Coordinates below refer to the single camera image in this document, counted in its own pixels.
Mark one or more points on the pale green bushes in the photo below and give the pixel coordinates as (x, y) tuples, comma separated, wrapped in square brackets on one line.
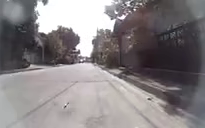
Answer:
[(105, 50)]

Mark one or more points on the grey concrete road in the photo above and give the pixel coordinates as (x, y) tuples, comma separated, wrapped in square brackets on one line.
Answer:
[(83, 100)]

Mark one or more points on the dark reddish wall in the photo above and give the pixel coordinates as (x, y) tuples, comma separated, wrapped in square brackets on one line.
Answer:
[(138, 46)]

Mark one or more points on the dark shaded trees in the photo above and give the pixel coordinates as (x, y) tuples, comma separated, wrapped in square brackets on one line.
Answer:
[(10, 43)]

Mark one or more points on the overhanging tree branches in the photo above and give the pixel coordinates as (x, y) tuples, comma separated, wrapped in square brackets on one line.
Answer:
[(123, 6)]

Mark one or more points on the narrow grey pavement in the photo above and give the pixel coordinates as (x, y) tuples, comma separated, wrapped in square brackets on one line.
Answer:
[(20, 70)]

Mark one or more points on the pale concrete pavement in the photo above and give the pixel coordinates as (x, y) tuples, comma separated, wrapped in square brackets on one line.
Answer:
[(146, 90)]

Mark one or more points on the green leafy trees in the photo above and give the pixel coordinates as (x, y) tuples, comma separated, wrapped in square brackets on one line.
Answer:
[(61, 43)]

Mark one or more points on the small litter piece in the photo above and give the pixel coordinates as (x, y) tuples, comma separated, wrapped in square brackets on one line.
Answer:
[(66, 105)]

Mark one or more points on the dark metal fence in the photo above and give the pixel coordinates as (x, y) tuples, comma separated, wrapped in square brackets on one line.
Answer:
[(180, 43)]

